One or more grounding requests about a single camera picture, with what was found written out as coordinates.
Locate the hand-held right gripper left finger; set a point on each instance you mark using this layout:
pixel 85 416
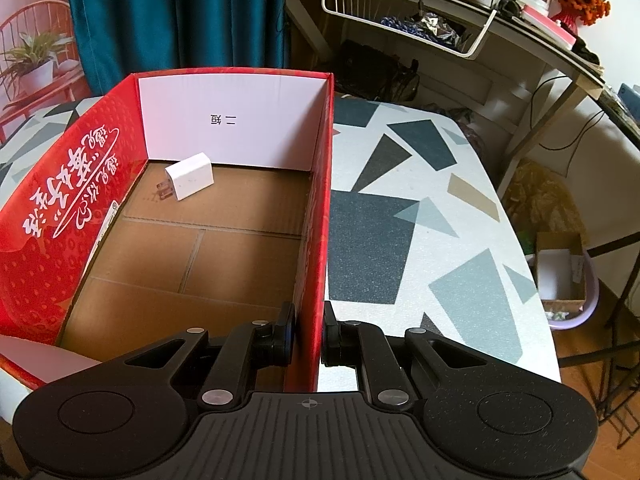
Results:
pixel 285 336

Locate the red book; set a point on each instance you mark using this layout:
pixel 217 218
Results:
pixel 547 22

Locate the pale wooden desk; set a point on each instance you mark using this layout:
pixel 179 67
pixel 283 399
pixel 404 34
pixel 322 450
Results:
pixel 525 42

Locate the pink wall poster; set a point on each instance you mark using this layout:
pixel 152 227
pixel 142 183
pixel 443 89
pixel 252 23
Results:
pixel 35 10

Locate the red cardboard box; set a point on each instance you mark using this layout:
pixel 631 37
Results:
pixel 45 240

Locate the white charger plug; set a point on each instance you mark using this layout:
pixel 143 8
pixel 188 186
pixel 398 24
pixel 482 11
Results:
pixel 192 177

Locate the yellow plastic bag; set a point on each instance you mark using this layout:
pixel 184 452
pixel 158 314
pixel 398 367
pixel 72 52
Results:
pixel 540 195

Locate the small brown cardboard box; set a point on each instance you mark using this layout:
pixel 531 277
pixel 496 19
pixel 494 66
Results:
pixel 555 270

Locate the teal curtain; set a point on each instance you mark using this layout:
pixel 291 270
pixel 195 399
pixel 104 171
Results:
pixel 175 20

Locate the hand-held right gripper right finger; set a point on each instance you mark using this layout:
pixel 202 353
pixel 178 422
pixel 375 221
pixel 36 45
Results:
pixel 330 336

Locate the black metal rack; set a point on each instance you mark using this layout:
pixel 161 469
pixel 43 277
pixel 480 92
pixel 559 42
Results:
pixel 612 247

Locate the purple plastic basin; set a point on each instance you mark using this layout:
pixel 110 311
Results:
pixel 592 290

